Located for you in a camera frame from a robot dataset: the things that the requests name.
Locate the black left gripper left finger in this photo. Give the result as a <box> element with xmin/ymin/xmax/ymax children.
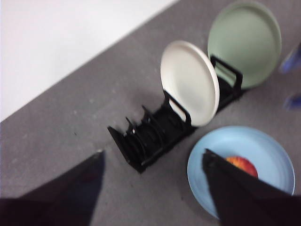
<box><xmin>0</xmin><ymin>149</ymin><xmax>105</xmax><ymax>226</ymax></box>

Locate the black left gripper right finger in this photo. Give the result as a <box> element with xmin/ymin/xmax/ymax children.
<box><xmin>202</xmin><ymin>148</ymin><xmax>301</xmax><ymax>226</ymax></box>

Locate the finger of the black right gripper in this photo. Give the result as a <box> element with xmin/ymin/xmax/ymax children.
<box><xmin>283</xmin><ymin>93</ymin><xmax>301</xmax><ymax>110</ymax></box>
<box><xmin>279</xmin><ymin>42</ymin><xmax>301</xmax><ymax>73</ymax></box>

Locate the red apple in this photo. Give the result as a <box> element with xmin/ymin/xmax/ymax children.
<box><xmin>225</xmin><ymin>156</ymin><xmax>259</xmax><ymax>180</ymax></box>

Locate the blue plate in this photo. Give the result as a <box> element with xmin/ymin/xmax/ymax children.
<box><xmin>187</xmin><ymin>125</ymin><xmax>295</xmax><ymax>219</ymax></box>

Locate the green plate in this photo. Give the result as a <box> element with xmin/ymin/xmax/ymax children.
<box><xmin>207</xmin><ymin>1</ymin><xmax>282</xmax><ymax>89</ymax></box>

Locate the white plate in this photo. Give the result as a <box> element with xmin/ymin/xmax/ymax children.
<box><xmin>160</xmin><ymin>40</ymin><xmax>221</xmax><ymax>128</ymax></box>

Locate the black plate rack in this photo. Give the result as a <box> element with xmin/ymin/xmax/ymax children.
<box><xmin>107</xmin><ymin>55</ymin><xmax>245</xmax><ymax>174</ymax></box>

